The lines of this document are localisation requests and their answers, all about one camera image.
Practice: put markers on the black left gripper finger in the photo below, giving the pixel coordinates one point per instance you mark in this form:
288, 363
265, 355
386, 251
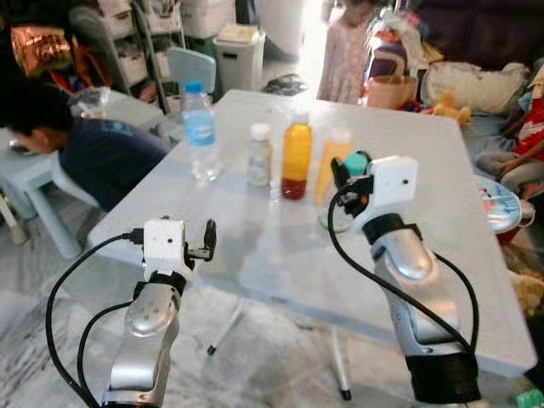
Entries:
210, 236

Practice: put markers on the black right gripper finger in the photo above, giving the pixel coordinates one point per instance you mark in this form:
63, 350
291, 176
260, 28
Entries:
340, 172

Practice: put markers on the clear bottle with teal cap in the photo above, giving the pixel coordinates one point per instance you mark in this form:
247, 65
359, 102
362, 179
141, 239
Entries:
359, 161

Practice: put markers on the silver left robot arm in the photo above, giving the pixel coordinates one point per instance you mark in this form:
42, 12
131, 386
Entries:
149, 340

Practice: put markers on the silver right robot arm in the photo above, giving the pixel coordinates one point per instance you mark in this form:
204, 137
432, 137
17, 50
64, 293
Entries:
416, 280

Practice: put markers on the yellow juice bottle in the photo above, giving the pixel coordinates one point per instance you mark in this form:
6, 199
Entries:
327, 166

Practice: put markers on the orange and red juice bottle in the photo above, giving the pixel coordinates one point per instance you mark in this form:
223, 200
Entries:
297, 157

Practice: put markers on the white metal table leg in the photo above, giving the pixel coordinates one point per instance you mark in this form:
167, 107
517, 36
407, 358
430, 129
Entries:
341, 365
228, 327

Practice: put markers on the small bottle with white cap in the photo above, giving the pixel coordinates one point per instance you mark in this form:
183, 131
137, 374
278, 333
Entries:
260, 157

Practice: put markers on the woven tan basket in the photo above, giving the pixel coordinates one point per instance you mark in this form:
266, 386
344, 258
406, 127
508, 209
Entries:
391, 92

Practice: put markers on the water bottle with blue cap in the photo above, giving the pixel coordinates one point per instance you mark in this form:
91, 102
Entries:
201, 136

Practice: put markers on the dark sandal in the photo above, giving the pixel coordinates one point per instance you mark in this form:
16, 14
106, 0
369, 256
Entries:
285, 85

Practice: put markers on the child in pink dress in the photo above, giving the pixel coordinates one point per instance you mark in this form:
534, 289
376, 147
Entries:
344, 59

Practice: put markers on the yellow plush toy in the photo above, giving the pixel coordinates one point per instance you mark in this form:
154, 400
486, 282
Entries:
449, 109

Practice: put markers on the person in dark blue shirt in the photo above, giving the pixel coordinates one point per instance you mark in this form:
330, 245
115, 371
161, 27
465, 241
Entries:
110, 157

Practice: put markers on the round blue patterned tray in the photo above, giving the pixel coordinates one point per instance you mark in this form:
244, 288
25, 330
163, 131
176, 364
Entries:
497, 204

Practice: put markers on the white trash bin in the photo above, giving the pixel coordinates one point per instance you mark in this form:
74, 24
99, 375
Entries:
238, 64

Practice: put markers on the white pillow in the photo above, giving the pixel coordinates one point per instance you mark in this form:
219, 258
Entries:
476, 85

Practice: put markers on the light blue plastic chair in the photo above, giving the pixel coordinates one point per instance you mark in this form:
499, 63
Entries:
191, 68

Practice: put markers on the cream plush toy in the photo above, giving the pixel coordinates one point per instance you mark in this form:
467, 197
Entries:
529, 293

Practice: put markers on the clear plastic bag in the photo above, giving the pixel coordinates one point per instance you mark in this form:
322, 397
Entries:
92, 104

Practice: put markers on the seated person in red shirt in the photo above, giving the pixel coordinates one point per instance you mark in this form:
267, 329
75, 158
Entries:
531, 127

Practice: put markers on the dark sofa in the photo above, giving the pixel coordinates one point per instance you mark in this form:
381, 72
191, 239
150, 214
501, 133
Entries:
484, 30

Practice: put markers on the white storage box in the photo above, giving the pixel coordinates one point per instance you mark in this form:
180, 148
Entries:
208, 17

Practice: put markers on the white drawer rack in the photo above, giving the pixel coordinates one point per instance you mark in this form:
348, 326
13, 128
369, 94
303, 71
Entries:
127, 47

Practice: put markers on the green plastic item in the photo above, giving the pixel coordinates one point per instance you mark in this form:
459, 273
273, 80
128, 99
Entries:
531, 399

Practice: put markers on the gold foil balloon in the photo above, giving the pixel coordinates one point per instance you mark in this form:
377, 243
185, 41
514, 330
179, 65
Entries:
38, 49

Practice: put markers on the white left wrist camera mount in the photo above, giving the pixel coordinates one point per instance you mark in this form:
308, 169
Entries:
163, 245

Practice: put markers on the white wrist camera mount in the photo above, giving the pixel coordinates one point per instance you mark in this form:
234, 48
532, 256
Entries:
163, 245
391, 183

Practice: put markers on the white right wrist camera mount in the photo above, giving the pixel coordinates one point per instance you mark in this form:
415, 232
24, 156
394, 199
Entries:
391, 183

